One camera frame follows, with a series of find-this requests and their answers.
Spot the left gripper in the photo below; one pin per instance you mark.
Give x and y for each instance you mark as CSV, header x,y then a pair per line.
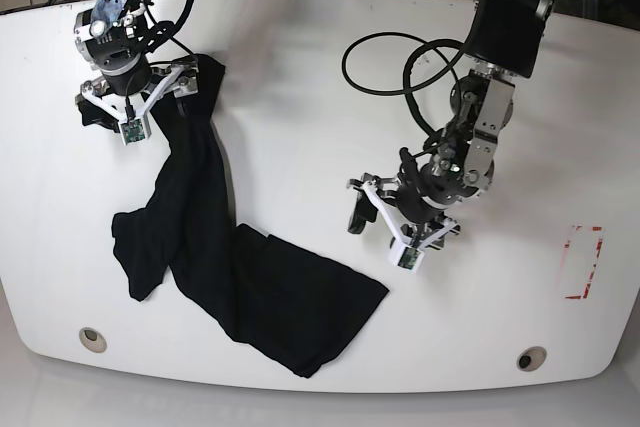
x,y
408,216

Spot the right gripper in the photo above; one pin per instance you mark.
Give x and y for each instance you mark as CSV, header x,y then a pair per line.
x,y
151,80

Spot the black graphic t-shirt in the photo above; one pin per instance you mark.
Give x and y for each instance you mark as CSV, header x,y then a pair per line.
x,y
296,307

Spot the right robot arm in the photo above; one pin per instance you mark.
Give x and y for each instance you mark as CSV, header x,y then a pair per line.
x,y
139,60

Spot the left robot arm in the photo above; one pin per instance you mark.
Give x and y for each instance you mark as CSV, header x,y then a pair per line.
x,y
456,162

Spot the right table grommet hole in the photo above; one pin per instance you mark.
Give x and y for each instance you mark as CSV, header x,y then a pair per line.
x,y
531,359

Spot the table grommet hole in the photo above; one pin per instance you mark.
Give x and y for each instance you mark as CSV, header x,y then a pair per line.
x,y
531,359
92,340

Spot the red tape rectangle marking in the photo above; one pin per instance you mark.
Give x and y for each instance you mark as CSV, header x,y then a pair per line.
x,y
579,261

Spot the left table grommet hole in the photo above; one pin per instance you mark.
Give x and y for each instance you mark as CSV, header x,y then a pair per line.
x,y
92,340

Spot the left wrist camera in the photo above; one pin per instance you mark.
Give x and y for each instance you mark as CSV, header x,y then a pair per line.
x,y
405,257

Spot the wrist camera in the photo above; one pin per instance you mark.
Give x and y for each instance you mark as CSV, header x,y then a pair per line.
x,y
134,130
405,257

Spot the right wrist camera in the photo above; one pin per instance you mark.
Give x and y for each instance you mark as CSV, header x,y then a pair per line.
x,y
134,130

